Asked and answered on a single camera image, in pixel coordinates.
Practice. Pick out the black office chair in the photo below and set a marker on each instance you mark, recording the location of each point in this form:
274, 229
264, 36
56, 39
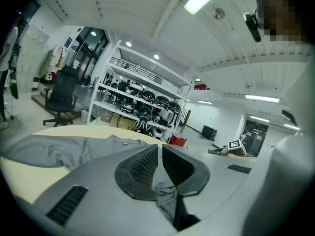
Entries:
61, 95

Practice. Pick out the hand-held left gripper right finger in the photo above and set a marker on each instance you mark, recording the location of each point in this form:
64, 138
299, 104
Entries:
199, 176

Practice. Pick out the red metal box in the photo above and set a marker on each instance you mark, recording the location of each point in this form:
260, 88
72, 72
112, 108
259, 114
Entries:
177, 140

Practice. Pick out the person's head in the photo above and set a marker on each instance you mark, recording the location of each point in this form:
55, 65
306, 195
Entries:
283, 13

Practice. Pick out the cream hanging garment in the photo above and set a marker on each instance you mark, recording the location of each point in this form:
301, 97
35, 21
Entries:
55, 58

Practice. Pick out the staircase with wooden railing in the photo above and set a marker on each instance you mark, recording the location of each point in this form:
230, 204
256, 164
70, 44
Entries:
187, 118

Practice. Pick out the white metal shelving unit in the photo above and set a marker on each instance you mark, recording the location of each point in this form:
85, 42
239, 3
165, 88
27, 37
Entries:
137, 82

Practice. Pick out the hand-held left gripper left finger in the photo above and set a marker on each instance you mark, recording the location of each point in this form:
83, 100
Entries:
123, 178

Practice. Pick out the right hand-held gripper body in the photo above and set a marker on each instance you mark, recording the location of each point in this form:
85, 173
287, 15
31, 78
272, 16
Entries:
235, 144

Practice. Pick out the black head-worn camera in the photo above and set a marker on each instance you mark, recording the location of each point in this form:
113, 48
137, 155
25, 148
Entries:
253, 27

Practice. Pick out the grey cloth garment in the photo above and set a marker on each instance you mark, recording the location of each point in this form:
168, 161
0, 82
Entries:
73, 149

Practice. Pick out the round ceiling sensor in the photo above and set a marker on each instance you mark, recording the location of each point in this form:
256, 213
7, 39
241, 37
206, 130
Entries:
218, 13

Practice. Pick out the group of black helmets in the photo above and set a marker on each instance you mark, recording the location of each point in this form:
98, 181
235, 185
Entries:
147, 107

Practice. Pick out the person's right forearm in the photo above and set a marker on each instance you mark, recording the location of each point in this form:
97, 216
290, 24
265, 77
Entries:
242, 155

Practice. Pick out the grey metal lockers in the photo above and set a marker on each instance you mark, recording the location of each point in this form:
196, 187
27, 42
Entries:
32, 55

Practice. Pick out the blue wall poster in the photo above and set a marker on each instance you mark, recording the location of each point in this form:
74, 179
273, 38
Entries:
69, 42

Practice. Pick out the black crate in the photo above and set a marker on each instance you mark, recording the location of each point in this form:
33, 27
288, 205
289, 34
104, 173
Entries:
209, 133

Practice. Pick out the low wooden platform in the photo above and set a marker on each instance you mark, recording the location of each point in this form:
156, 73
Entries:
39, 99

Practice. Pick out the white waste bin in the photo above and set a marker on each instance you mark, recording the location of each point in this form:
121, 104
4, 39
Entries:
84, 115

